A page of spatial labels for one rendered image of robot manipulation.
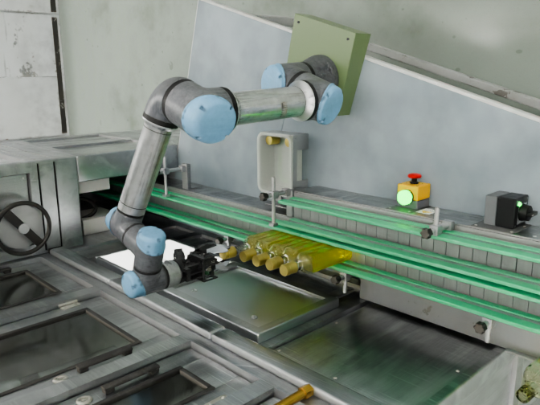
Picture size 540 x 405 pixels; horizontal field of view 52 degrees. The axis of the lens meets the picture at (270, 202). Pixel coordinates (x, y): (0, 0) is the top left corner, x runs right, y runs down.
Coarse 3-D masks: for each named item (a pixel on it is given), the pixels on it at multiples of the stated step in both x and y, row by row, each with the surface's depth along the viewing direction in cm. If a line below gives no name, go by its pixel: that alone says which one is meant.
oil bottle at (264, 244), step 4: (272, 236) 182; (276, 236) 182; (280, 236) 181; (284, 236) 181; (288, 236) 181; (292, 236) 182; (296, 236) 183; (260, 240) 177; (264, 240) 177; (268, 240) 177; (272, 240) 177; (276, 240) 177; (280, 240) 178; (256, 244) 177; (260, 244) 175; (264, 244) 175; (268, 244) 175; (264, 248) 174; (268, 248) 175
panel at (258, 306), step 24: (240, 264) 199; (168, 288) 178; (192, 288) 178; (216, 288) 179; (240, 288) 179; (264, 288) 179; (288, 288) 179; (312, 288) 177; (216, 312) 160; (240, 312) 162; (264, 312) 162; (288, 312) 161; (312, 312) 161; (264, 336) 149
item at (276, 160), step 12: (264, 132) 202; (264, 144) 206; (276, 144) 208; (264, 156) 207; (276, 156) 209; (288, 156) 204; (264, 168) 208; (276, 168) 210; (288, 168) 205; (264, 180) 209; (276, 180) 211; (288, 180) 206; (264, 192) 207
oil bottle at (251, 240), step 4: (264, 232) 186; (268, 232) 186; (272, 232) 186; (276, 232) 186; (280, 232) 186; (248, 236) 182; (252, 236) 182; (256, 236) 182; (260, 236) 182; (264, 236) 182; (268, 236) 182; (244, 240) 181; (248, 240) 179; (252, 240) 179; (256, 240) 179; (248, 244) 179; (252, 244) 178
